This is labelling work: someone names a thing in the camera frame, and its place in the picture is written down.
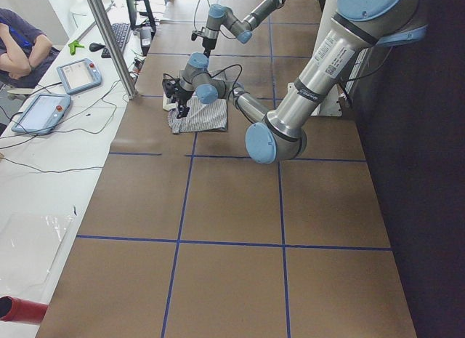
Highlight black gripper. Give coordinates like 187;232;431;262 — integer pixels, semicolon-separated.
162;78;193;119
202;37;217;57

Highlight navy white striped polo shirt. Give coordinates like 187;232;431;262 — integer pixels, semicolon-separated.
162;73;227;134

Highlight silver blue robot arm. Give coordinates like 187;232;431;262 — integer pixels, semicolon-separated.
162;0;428;164
191;0;286;57

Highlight blue tape grid lines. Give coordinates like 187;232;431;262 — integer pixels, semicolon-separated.
65;0;410;337

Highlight black keyboard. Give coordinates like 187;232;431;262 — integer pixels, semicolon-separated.
111;23;131;52

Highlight black monitor stand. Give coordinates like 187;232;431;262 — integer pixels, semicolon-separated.
126;0;156;35

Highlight upper blue teach pendant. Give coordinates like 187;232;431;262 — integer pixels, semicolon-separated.
57;58;102;95

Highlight blue teach pendant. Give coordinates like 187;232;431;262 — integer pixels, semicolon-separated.
12;94;71;135
57;58;102;95

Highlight green tool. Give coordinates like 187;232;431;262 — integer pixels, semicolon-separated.
68;40;85;56

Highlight lower blue teach pendant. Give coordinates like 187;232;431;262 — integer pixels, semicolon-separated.
12;94;71;135

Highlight seated person in purple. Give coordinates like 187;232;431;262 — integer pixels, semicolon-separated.
1;8;60;88

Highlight clear plastic bag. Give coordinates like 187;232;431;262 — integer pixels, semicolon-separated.
1;213;73;297

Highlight red cylinder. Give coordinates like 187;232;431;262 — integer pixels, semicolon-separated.
1;296;48;325

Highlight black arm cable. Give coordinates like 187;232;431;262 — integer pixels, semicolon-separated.
161;63;266;124

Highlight aluminium camera post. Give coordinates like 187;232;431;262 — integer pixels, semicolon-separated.
87;0;137;100

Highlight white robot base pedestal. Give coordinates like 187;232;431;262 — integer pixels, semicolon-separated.
286;0;342;117

